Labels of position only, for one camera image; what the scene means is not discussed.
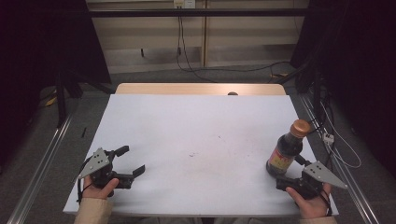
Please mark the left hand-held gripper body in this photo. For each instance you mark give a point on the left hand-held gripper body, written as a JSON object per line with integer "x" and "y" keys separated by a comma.
{"x": 94, "y": 164}

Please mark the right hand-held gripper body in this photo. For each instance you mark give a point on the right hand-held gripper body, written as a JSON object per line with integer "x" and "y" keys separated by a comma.
{"x": 323, "y": 174}

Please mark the dark sauce bottle gold cap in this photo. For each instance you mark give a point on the dark sauce bottle gold cap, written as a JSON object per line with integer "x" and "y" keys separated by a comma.
{"x": 287, "y": 149}

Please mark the person's left hand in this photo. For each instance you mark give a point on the person's left hand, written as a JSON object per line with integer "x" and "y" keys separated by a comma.
{"x": 99, "y": 190}

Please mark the person's right hand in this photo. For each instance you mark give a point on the person's right hand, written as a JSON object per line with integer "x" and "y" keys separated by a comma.
{"x": 311, "y": 202}

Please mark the white power plug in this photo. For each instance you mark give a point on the white power plug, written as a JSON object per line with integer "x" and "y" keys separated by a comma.
{"x": 328, "y": 138}

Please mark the white table mat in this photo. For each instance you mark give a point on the white table mat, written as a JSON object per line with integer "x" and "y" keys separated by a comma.
{"x": 199, "y": 149}

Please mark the yellow floor tape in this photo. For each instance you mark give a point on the yellow floor tape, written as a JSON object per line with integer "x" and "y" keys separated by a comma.
{"x": 51, "y": 101}

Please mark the black metal stand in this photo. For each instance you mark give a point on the black metal stand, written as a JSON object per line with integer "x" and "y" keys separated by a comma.
{"x": 63, "y": 93}

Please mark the small dark round knob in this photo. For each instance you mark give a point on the small dark round knob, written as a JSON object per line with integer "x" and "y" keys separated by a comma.
{"x": 232, "y": 93}

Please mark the black curtain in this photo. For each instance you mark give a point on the black curtain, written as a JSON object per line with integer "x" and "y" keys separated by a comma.
{"x": 351, "y": 62}
{"x": 43, "y": 62}

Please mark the black horizontal bar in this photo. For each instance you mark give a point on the black horizontal bar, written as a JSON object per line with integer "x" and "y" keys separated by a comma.
{"x": 196, "y": 12}

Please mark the aluminium floor rail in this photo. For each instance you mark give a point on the aluminium floor rail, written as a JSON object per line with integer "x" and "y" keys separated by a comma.
{"x": 40, "y": 165}
{"x": 341, "y": 174}

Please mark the white wall socket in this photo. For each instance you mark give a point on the white wall socket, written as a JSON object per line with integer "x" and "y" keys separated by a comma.
{"x": 184, "y": 3}

